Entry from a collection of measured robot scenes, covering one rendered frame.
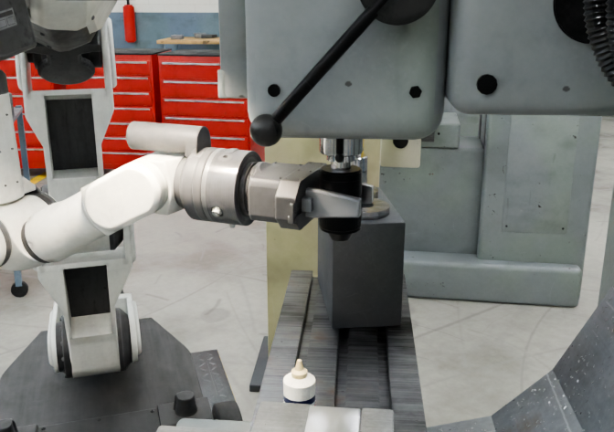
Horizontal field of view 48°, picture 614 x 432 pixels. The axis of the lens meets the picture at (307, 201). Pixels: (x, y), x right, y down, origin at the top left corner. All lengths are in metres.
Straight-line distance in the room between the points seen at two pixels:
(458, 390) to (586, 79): 2.23
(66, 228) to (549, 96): 0.60
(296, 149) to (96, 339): 1.21
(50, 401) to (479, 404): 1.59
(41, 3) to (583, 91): 0.72
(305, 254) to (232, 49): 1.96
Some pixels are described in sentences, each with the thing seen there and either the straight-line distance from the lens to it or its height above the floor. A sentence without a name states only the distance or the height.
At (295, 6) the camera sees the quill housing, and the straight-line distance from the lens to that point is 0.65.
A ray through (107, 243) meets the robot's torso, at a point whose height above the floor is 0.97.
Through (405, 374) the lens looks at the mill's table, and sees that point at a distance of 1.08.
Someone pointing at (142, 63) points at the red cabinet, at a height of 0.93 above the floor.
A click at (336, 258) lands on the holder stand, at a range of 1.14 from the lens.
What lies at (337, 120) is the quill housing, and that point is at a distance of 0.66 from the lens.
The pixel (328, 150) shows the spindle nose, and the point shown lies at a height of 1.29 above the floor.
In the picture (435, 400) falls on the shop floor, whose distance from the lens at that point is 2.73.
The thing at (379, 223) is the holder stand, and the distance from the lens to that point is 1.13.
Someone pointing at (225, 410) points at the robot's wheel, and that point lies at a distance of 1.55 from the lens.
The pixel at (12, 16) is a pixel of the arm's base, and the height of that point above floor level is 1.42.
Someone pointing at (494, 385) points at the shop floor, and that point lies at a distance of 2.86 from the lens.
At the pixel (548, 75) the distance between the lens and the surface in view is 0.65.
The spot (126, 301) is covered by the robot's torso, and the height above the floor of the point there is 0.73.
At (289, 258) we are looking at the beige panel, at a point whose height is 0.48.
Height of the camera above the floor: 1.45
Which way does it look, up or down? 17 degrees down
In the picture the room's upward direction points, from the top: straight up
